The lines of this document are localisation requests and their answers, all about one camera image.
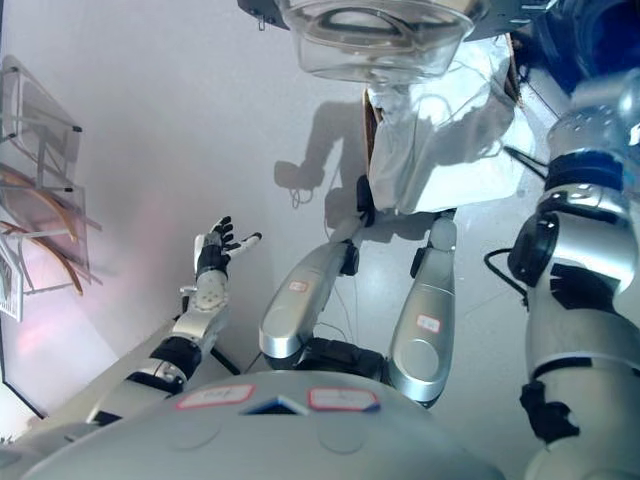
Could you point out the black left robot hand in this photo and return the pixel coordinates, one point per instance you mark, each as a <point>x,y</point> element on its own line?
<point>216,247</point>

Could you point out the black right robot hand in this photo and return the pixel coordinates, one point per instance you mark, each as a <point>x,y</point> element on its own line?
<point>612,97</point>

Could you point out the dark blue garment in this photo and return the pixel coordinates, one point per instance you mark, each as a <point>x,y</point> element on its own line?
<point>550,45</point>

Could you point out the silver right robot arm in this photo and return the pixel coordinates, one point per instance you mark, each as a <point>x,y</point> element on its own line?
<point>575,280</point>

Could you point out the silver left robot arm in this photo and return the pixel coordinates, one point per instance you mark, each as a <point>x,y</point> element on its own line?
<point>200,310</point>

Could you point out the silver left robot leg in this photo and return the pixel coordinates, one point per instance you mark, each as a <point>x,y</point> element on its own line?
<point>310,290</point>

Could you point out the silver robot leg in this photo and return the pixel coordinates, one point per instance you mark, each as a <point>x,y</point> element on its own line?
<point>310,290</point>
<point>425,320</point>

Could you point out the red-framed white sticker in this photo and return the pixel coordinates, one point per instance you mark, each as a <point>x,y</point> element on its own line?
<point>215,397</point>
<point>341,398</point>

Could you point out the curved wooden hanger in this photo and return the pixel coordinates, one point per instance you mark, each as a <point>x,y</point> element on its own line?
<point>55,220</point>

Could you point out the silver robot torso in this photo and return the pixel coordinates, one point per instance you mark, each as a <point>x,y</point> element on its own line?
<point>260,440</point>

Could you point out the printed paper sheet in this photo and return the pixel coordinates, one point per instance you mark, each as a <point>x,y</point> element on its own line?
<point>10,285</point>

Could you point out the silver right robot leg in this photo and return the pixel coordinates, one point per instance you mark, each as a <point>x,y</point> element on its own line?
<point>425,320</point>

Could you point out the round washer door glass bowl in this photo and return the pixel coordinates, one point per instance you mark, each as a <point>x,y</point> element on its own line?
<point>380,35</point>

